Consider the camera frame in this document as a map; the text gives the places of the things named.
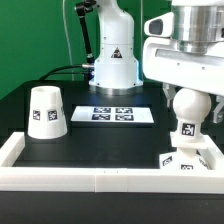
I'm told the grey thin cable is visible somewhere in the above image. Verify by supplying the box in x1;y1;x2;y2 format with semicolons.
61;0;76;82

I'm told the white marker tag plate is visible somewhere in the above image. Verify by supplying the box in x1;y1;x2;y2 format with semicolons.
71;106;154;124

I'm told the white lamp shade cone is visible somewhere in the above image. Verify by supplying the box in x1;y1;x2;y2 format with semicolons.
28;86;67;139

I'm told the white lamp bulb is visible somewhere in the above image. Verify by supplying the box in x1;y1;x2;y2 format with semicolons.
173;88;211;143

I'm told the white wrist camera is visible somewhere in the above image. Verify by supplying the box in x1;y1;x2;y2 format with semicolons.
144;12;174;38

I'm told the black thick cable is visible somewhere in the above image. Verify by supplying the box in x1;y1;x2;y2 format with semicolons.
39;64;95;82

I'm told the white U-shaped fence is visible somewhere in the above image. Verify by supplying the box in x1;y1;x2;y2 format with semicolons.
0;132;224;194

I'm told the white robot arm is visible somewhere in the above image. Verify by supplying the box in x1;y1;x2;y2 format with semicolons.
91;0;224;123

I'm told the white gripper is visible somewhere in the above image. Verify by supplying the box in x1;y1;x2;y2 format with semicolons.
142;37;224;123

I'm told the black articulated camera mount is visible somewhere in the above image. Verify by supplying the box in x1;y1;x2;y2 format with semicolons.
75;0;96;64

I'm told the white lamp base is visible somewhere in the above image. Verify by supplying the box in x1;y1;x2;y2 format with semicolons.
159;132;209;171

